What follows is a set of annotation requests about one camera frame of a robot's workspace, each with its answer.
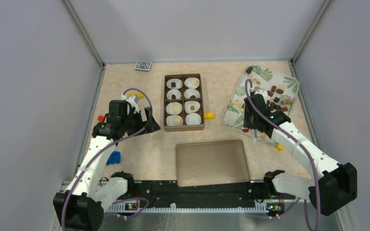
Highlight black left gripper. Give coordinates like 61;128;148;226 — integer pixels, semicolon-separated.
121;106;160;137

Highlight metal tweezers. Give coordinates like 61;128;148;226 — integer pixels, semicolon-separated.
252;129;258;143

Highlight white chocolate piece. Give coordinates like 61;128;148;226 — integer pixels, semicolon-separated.
172;106;179;113

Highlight cream heart chocolate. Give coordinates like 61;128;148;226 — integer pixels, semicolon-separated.
174;118;182;125

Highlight brown chocolate box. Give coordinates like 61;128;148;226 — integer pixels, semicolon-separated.
163;74;205;132

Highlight gold box lid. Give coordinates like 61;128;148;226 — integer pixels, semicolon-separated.
175;140;251;187

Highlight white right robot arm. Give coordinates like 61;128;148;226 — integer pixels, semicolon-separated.
244;92;357;216

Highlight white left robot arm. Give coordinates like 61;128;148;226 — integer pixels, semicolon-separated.
53;97;160;231

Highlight red small block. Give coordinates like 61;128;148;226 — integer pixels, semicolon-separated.
97;115;105;122

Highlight yellow block left side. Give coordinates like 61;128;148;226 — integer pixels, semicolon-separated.
130;92;144;99

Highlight yellow block near tray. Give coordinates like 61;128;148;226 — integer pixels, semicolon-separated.
276;144;284;151

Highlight blue toy car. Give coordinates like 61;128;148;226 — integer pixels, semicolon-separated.
106;151;121;166

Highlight floral white serving tray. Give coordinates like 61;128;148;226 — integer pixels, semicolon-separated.
223;65;300;132

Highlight yellow block centre table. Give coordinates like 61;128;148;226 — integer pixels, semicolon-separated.
204;113;215;120

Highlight white paper cup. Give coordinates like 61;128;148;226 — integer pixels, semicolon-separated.
184;89;200;99
184;77;200;89
166;115;183;127
185;113;202;126
166;102;183;115
184;101;201;114

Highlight blue playing card deck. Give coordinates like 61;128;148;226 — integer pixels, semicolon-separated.
135;61;152;72

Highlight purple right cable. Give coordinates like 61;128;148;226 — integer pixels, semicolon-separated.
244;79;322;231

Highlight purple cable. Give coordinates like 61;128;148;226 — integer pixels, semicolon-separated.
244;79;322;231
60;88;153;231

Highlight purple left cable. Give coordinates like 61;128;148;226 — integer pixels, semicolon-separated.
60;88;153;231

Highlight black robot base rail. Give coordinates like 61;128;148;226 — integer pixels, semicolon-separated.
119;180;295;208

